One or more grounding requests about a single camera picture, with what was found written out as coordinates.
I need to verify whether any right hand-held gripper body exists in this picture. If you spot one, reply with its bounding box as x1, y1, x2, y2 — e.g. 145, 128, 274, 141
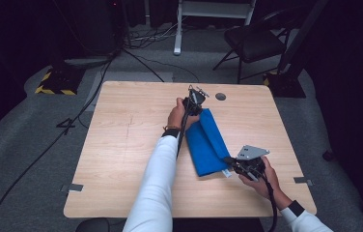
236, 144, 271, 182

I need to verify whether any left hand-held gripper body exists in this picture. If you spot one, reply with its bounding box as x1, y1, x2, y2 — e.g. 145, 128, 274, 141
182, 84, 210, 112

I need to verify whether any blue cloth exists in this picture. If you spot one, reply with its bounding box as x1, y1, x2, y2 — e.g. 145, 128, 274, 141
184, 107, 236, 179

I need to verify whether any person's left hand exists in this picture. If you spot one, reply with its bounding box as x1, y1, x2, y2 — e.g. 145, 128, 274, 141
166, 97, 201, 131

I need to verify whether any person's right hand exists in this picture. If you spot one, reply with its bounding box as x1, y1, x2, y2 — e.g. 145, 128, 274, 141
237, 156, 282, 201

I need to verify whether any grey tape piece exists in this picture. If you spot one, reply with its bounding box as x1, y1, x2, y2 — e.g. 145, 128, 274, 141
61, 183, 84, 193
293, 176, 315, 187

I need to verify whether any small dark floor object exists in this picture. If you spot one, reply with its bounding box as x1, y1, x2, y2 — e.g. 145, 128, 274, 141
321, 150, 336, 162

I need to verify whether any black yellow striped stand base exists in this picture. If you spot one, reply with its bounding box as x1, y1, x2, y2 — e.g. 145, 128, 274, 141
262, 71, 307, 99
34, 66, 86, 97

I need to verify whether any black folding chair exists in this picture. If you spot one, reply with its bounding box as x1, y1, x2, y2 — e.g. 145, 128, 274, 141
212, 8, 299, 85

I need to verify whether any black equipment tower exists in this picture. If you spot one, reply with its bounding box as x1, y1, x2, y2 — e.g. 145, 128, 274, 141
72, 0, 126, 57

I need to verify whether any black slanted stand pole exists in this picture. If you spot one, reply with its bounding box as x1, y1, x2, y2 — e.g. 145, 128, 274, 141
277, 0, 330, 74

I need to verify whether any dark round object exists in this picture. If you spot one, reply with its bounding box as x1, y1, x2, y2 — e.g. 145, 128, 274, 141
74, 217, 112, 232

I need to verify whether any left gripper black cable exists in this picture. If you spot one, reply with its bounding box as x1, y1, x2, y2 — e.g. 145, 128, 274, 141
176, 105, 193, 159

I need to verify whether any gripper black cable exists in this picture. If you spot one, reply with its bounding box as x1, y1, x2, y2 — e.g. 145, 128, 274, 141
259, 169, 279, 232
176, 105, 193, 159

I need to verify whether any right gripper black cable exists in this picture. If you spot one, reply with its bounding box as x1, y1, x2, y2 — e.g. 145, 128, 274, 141
259, 169, 279, 232

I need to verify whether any bundle of floor cables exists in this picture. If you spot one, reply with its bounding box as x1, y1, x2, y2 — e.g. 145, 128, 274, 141
125, 22, 183, 50

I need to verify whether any white desk frame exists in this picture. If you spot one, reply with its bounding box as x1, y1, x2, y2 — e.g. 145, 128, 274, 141
173, 0, 257, 56

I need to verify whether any long black floor cable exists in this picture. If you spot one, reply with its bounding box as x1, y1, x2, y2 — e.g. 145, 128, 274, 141
0, 54, 117, 232

